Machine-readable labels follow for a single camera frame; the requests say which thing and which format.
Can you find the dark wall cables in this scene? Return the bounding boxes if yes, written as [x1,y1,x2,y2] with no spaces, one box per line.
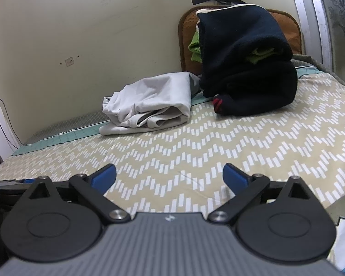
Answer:
[0,87,21,147]

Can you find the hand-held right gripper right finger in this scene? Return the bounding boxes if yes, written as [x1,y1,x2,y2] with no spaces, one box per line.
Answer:
[208,163,323,225]

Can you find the beige zigzag patterned bed sheet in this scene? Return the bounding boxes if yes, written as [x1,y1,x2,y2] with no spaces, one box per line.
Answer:
[0,72,345,216]

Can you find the aluminium window frame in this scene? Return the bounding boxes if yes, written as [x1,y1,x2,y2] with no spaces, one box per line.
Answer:
[287,0,345,90]

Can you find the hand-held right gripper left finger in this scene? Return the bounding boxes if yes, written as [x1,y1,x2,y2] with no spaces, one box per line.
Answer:
[28,163,130,224]

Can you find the white printed t-shirt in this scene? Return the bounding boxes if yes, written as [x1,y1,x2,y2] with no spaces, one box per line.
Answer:
[99,71,203,136]

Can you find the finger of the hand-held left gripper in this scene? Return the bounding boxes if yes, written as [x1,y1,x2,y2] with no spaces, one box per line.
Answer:
[0,179,37,196]

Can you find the green cloth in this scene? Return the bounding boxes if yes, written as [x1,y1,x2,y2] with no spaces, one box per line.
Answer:
[189,30,276,64]

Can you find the dark navy garment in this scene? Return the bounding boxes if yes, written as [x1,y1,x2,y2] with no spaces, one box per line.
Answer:
[196,4,298,117]

